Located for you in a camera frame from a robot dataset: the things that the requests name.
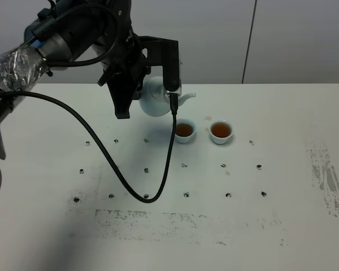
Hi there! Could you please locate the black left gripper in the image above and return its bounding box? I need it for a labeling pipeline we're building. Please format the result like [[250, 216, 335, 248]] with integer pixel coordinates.
[[97, 28, 151, 119]]

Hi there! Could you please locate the pale blue porcelain teapot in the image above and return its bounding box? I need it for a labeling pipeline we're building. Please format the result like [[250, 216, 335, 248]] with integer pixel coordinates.
[[138, 76, 197, 117]]

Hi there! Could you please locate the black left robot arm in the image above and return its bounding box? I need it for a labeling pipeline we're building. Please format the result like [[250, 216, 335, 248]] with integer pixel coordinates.
[[0, 1, 151, 159]]

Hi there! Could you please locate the left pale blue teacup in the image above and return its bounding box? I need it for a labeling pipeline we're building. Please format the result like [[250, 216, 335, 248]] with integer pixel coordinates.
[[175, 119, 197, 144]]

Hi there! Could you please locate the pale blue teacup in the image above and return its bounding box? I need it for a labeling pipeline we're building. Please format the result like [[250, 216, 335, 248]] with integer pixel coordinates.
[[208, 120, 233, 145], [175, 119, 197, 144]]

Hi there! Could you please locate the right pale blue teacup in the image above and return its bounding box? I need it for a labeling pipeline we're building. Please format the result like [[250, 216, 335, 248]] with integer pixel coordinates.
[[208, 120, 233, 145]]

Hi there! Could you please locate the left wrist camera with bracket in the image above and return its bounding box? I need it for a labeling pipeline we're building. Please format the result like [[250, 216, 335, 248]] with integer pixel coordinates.
[[139, 36, 181, 96]]

